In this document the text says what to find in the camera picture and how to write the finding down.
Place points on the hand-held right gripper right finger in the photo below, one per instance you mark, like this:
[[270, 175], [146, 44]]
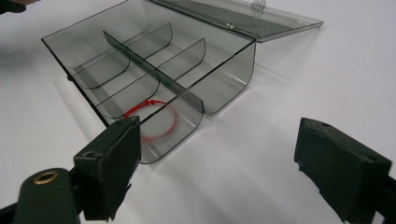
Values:
[[342, 168]]

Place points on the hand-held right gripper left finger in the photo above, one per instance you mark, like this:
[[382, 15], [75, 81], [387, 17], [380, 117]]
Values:
[[109, 165]]

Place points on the clear grey compartment box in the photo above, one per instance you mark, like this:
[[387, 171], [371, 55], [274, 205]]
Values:
[[174, 68]]

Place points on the white board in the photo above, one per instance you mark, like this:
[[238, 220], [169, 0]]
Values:
[[295, 84]]

